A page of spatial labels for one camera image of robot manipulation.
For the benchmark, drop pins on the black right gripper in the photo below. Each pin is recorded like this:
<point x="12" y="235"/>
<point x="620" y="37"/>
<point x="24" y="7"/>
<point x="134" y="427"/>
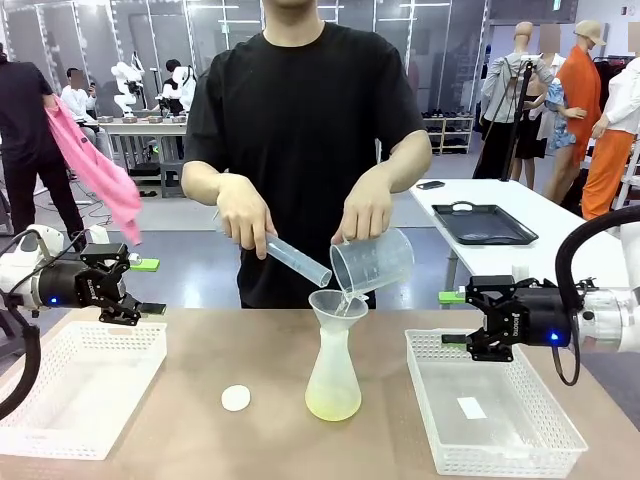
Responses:
<point x="542" y="317"/>

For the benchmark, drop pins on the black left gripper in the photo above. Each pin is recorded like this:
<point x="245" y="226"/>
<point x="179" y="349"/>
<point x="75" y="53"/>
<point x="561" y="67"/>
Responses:
<point x="65" y="285"/>

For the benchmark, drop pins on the clear plastic measuring beaker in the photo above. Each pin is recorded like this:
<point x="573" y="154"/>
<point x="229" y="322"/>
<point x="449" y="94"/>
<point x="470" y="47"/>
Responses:
<point x="375" y="265"/>

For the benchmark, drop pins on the white round stopper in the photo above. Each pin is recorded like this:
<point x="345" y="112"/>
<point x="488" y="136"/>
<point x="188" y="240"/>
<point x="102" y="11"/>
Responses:
<point x="236" y="398"/>

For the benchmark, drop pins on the translucent plastic funnel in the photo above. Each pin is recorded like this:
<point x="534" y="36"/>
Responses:
<point x="325" y="310"/>

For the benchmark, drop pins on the clear plastic graduated cylinder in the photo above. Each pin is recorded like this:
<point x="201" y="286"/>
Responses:
<point x="300" y="260"/>

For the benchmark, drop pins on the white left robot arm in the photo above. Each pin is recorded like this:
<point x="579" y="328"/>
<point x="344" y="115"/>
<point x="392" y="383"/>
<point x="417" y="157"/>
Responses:
<point x="15" y="272"/>

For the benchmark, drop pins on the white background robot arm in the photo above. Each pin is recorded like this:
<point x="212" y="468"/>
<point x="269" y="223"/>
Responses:
<point x="126" y="85"/>

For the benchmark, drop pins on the person's left forearm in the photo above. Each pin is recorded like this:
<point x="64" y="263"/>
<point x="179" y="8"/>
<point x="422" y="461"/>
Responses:
<point x="400" y="165"/>

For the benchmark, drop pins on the person's right forearm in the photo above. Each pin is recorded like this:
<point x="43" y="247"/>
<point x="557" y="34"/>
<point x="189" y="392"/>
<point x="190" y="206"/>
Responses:
<point x="202" y="182"/>

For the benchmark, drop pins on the person's right hand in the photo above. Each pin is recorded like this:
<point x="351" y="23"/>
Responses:
<point x="245" y="210"/>

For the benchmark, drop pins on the person's left hand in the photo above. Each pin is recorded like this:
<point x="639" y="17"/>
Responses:
<point x="367" y="210"/>

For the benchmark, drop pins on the white side table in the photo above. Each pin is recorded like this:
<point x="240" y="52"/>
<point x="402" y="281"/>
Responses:
<point x="545" y="265"/>

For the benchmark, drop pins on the white paper label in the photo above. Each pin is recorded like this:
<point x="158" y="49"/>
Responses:
<point x="472" y="408"/>

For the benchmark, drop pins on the black plastic tray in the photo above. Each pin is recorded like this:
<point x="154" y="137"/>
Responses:
<point x="485" y="225"/>

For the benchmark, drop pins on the white perforated plastic basket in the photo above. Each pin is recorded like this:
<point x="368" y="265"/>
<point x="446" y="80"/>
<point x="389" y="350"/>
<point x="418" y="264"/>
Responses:
<point x="495" y="435"/>
<point x="80" y="390"/>

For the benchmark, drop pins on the grey step stool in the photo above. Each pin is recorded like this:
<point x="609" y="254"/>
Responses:
<point x="172" y="179"/>

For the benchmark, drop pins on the pink hoodie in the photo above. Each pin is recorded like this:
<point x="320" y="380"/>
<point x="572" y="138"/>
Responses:
<point x="95" y="170"/>

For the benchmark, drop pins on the black smartphone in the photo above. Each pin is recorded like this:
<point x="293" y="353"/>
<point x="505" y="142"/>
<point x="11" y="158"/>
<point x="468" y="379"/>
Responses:
<point x="430" y="185"/>

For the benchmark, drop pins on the white workbench with trays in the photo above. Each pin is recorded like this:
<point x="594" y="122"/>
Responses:
<point x="145" y="127"/>

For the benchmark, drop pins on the translucent plastic conical flask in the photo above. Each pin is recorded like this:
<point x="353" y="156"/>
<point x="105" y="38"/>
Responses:
<point x="332" y="380"/>

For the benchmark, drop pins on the seated person white shirt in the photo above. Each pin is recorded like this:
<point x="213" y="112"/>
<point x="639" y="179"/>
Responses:
<point x="80" y="102"/>

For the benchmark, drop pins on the white shoe rack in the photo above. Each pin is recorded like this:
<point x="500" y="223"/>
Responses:
<point x="447" y="131"/>

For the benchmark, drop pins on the black tripod stand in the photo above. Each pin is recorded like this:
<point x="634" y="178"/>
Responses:
<point x="515" y="120"/>

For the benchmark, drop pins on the mannequin white blouse orange trousers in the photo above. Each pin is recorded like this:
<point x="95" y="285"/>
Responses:
<point x="612" y="150"/>

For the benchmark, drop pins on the white humanoid robot black head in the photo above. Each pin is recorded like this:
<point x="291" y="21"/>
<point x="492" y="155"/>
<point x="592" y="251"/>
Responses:
<point x="180" y="87"/>

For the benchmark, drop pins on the figure in blue floral dress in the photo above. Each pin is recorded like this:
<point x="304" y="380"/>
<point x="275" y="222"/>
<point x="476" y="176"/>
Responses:
<point x="556" y="115"/>

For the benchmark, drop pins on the mannequin in grey shirt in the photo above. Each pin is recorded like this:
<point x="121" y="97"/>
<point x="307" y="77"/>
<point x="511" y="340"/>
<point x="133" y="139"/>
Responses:
<point x="507" y="85"/>

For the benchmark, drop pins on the mannequin orange robe tan hat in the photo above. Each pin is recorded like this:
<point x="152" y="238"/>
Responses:
<point x="580" y="100"/>

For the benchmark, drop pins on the person in black t-shirt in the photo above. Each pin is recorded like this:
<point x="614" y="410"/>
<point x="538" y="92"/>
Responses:
<point x="300" y="125"/>

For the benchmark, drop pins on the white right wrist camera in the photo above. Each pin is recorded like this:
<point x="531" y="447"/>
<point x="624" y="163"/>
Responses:
<point x="521" y="272"/>

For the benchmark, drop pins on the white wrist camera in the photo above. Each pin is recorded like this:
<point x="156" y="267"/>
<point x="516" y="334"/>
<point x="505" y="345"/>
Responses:
<point x="97" y="235"/>
<point x="521" y="272"/>

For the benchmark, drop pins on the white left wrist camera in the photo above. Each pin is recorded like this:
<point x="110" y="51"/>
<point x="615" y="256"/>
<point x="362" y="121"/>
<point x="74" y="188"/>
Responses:
<point x="97" y="235"/>

